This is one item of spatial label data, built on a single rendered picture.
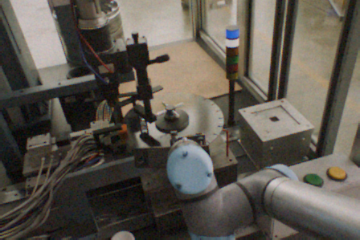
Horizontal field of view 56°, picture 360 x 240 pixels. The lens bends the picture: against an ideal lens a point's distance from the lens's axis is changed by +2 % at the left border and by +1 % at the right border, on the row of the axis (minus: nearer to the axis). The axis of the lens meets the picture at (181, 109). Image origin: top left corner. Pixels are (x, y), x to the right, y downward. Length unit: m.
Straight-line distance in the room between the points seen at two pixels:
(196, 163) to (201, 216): 0.09
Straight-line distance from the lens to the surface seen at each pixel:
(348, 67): 0.97
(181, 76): 1.69
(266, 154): 1.11
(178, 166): 0.55
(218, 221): 0.60
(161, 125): 1.04
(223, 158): 1.07
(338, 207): 0.50
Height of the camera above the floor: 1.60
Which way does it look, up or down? 36 degrees down
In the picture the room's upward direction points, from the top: 6 degrees counter-clockwise
